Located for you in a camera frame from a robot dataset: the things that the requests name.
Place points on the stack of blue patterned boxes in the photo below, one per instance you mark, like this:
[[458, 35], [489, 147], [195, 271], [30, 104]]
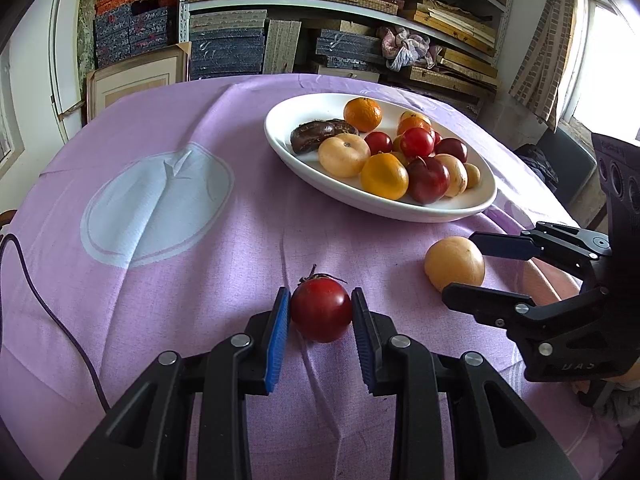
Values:
[[135, 30]]

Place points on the wooden picture frame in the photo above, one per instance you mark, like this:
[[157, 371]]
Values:
[[135, 80]]

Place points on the brown wooden chair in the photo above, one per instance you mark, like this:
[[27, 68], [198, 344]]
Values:
[[6, 217]]

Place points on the grey chair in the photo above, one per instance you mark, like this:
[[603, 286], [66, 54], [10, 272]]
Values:
[[575, 160]]

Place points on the small yellow pear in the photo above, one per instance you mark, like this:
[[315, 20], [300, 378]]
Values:
[[344, 155]]

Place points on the purple printed tablecloth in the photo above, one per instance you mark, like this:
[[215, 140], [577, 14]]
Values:
[[150, 285]]

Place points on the large dark red plum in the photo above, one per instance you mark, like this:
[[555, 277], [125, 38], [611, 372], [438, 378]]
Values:
[[427, 178]]

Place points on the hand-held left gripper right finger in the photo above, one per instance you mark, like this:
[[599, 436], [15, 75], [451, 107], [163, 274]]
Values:
[[365, 345]]

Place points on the white framed window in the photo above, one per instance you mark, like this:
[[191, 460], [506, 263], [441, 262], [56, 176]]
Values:
[[7, 125]]

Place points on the pink cloth bundle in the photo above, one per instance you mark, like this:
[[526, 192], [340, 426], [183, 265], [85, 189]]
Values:
[[405, 47]]

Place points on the small tan longan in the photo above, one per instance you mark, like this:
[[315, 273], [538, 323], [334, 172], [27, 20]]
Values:
[[472, 175]]

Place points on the brick pattern curtain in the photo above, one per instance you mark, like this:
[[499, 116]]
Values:
[[545, 50]]

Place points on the person's right hand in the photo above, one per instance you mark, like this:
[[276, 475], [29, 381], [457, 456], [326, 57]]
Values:
[[580, 387]]

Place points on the white board panel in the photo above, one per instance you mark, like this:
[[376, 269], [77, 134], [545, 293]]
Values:
[[65, 50]]

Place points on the shiny red plum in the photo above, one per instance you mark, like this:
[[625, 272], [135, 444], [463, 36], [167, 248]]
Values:
[[451, 150]]

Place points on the orange mandarin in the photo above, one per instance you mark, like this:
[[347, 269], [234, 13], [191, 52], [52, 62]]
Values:
[[414, 122], [362, 114]]

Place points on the red tomato with stem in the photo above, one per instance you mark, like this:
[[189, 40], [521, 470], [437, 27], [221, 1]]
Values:
[[321, 309]]

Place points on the dark cloth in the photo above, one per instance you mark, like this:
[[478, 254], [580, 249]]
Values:
[[542, 165]]

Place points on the red cherry tomato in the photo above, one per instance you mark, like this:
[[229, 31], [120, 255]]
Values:
[[378, 142]]

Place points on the bright window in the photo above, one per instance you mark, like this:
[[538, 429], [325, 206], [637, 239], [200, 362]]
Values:
[[605, 60]]

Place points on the large yellow-orange tomato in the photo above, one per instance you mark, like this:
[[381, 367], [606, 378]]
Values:
[[384, 175]]

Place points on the stack of dark grey boxes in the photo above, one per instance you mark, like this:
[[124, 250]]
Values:
[[225, 50], [350, 50]]

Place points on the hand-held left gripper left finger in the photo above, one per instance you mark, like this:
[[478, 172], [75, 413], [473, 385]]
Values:
[[277, 345]]

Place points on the white oval plate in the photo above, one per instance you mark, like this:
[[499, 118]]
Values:
[[440, 207]]

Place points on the stack of yellow wooden boxes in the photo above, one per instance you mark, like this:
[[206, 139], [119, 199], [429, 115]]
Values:
[[460, 45]]

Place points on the green marbled panel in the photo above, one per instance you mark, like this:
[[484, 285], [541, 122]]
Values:
[[86, 25]]

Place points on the yellow purple-striped pepino melon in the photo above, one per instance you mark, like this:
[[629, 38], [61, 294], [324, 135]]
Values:
[[456, 175]]

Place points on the small dark red tomato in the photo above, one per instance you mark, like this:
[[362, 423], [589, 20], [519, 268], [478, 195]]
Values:
[[438, 138]]

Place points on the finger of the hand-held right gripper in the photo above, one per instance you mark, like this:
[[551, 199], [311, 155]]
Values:
[[505, 246], [480, 300]]

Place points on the upright woven tan boxes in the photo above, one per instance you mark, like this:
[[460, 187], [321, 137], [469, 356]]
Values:
[[282, 47]]

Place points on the white metal shelf rack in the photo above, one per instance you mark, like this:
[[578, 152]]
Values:
[[350, 2]]

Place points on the round tan pear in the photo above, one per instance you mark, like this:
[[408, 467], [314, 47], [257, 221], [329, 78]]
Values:
[[455, 262]]

